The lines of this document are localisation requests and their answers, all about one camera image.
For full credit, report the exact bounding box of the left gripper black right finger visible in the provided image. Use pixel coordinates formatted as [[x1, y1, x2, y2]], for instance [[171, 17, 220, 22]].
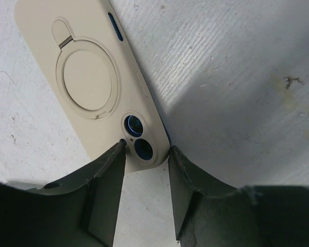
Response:
[[168, 146, 309, 246]]

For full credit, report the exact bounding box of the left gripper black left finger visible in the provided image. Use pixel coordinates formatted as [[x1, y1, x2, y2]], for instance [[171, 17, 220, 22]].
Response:
[[0, 140, 126, 246]]

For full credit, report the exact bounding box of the blue phone black screen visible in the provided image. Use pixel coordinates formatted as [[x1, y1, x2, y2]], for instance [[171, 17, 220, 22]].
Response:
[[107, 12, 172, 162]]

